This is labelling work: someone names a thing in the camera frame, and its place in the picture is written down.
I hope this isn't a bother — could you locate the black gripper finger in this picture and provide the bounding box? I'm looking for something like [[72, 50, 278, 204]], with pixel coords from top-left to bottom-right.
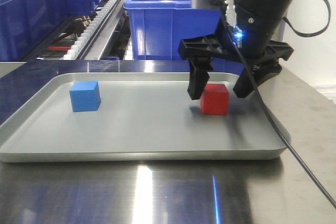
[[187, 56, 213, 100], [233, 60, 282, 98]]

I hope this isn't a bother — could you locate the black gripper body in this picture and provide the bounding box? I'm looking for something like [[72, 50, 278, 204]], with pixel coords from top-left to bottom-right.
[[178, 6, 293, 66]]

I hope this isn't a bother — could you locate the red cube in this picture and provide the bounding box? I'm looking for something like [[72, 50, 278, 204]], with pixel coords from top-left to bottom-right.
[[200, 83, 229, 115]]

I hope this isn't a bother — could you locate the blue cube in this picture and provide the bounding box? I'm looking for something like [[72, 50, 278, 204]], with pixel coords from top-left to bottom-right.
[[69, 81, 101, 112]]

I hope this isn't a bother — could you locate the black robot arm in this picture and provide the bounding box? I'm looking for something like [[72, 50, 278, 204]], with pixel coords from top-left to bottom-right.
[[178, 0, 293, 100]]

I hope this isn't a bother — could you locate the blue plastic bin right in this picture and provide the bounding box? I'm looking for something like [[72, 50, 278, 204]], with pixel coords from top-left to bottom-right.
[[124, 0, 220, 60]]

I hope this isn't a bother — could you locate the blue plastic bin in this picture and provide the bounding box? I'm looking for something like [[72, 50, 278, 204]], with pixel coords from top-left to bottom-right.
[[124, 0, 220, 60], [1, 0, 102, 61]]

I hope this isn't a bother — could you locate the blue plastic bin left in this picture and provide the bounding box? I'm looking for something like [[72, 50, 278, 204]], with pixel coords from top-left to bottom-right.
[[1, 0, 102, 61]]

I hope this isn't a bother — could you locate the grey metal tray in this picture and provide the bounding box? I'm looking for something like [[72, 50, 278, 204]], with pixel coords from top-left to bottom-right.
[[1, 72, 286, 163]]

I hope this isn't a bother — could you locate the black cable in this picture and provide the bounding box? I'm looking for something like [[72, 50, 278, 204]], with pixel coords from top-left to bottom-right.
[[219, 0, 336, 209]]

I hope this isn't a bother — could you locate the white roller rail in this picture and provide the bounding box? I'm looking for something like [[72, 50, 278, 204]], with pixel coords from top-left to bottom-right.
[[61, 0, 122, 61]]

